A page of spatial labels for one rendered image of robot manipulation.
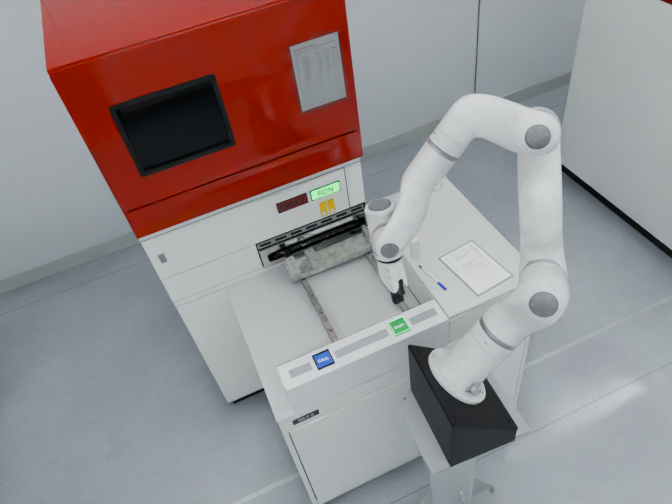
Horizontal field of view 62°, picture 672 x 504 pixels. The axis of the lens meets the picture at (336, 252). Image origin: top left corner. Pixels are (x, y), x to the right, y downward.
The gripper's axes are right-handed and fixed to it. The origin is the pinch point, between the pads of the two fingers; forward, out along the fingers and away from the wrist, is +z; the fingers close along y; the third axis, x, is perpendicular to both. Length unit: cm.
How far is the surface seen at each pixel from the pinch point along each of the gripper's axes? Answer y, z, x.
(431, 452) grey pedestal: 27.0, 35.9, -8.4
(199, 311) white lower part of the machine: -65, 24, -59
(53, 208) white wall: -216, 22, -123
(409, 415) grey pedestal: 14.3, 33.3, -8.5
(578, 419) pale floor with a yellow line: -6, 113, 74
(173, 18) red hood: -46, -82, -31
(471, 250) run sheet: -19.2, 10.9, 36.4
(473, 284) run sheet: -6.3, 13.7, 28.7
